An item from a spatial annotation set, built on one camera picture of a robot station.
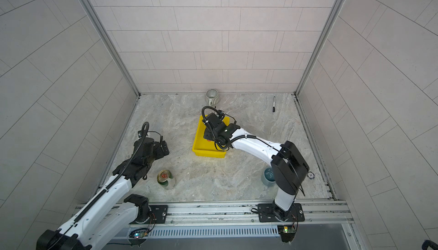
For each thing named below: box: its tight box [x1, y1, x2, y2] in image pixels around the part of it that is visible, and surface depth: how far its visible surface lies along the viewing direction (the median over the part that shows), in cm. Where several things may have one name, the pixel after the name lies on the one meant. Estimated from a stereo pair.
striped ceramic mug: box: [205, 88, 220, 107], surface depth 108 cm
